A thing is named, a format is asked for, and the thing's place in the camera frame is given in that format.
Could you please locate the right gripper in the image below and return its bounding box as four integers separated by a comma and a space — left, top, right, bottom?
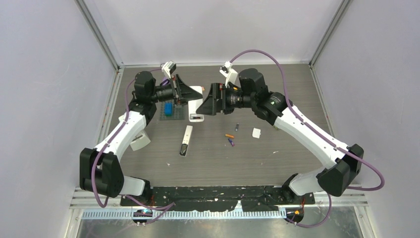
196, 83, 255, 116

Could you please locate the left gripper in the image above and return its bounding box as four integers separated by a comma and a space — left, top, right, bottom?
150, 75, 203, 106

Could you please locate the large white remote control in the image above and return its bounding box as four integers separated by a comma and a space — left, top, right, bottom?
188, 98, 204, 122

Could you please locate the white battery cover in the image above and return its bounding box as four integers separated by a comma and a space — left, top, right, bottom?
252, 128, 261, 138

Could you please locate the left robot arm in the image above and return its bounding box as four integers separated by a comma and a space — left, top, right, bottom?
79, 71, 203, 205

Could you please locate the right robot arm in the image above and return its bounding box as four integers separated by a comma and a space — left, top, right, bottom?
196, 68, 364, 204

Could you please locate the slim white remote control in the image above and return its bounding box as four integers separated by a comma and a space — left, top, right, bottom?
179, 125, 193, 157

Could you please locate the blue lego brick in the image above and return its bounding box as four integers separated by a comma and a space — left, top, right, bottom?
164, 102, 173, 117

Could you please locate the grey lego baseplate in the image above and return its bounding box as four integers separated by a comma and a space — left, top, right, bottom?
159, 100, 188, 120

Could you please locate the white metronome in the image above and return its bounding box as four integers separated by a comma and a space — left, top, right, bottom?
114, 111, 151, 151

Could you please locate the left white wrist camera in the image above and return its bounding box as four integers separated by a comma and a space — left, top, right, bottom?
161, 61, 176, 79

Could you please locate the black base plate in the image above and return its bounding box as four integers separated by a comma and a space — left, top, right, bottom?
134, 185, 315, 212

